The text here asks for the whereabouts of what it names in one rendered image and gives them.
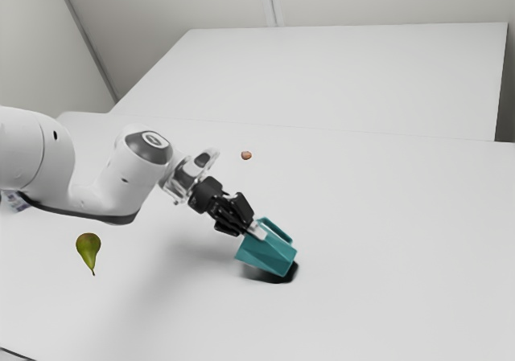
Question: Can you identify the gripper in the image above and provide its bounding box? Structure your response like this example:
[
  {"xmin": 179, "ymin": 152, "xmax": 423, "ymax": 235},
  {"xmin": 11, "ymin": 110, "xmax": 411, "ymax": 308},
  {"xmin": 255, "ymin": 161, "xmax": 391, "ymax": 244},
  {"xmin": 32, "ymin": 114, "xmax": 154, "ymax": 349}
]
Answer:
[{"xmin": 187, "ymin": 175, "xmax": 268, "ymax": 241}]

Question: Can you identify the teal faceted mug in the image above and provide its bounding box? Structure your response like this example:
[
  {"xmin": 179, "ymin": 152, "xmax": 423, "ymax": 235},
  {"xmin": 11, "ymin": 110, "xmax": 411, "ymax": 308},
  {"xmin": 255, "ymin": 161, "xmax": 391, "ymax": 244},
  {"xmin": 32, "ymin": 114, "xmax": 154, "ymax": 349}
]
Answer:
[{"xmin": 233, "ymin": 216, "xmax": 299, "ymax": 277}]

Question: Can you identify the green pear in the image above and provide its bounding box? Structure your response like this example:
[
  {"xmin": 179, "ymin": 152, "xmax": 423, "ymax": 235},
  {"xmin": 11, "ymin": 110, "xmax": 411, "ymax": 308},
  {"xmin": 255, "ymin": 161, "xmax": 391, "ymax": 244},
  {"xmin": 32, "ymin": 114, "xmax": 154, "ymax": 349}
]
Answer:
[{"xmin": 75, "ymin": 232, "xmax": 102, "ymax": 277}]

